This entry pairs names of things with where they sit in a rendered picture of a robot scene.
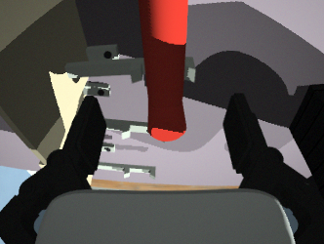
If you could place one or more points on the red mallet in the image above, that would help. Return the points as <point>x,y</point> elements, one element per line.
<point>163,26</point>

